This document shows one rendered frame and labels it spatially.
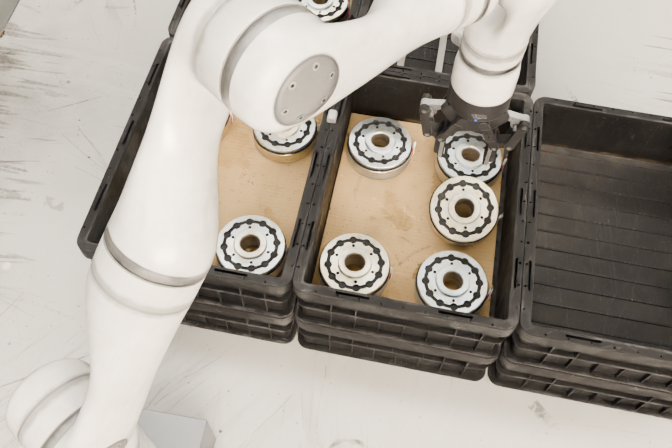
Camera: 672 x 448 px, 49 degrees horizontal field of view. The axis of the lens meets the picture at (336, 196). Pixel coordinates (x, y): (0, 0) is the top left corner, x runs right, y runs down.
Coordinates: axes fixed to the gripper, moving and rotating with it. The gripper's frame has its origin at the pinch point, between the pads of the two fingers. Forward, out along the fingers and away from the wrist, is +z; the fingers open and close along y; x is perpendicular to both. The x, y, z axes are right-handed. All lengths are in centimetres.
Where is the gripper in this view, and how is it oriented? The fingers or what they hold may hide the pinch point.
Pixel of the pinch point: (464, 149)
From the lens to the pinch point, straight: 99.9
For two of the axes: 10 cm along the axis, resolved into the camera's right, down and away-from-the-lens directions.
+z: 0.0, 5.1, 8.6
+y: 9.8, 1.8, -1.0
